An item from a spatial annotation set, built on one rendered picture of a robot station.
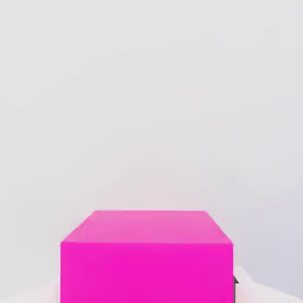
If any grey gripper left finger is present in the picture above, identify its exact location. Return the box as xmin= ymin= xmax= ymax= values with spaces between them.
xmin=33 ymin=275 xmax=62 ymax=303

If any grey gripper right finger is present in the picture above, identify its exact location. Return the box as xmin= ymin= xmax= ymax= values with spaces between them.
xmin=233 ymin=265 xmax=303 ymax=303

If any small magenta cube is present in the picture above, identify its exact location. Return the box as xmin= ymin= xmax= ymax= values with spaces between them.
xmin=60 ymin=209 xmax=234 ymax=303

